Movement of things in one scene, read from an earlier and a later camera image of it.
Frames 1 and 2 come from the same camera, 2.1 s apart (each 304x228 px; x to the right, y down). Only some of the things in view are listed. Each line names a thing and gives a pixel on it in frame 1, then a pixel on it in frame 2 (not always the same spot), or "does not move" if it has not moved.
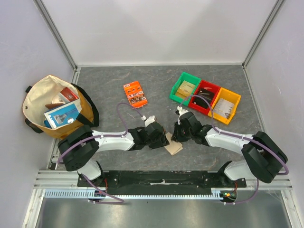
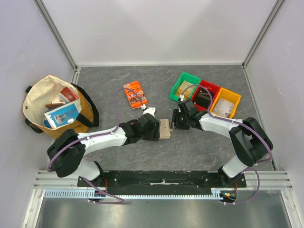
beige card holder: [174, 147] to [165, 132]
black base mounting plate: [166, 182] does not move
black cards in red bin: [206, 93] does not move
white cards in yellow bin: [224, 108] does not move
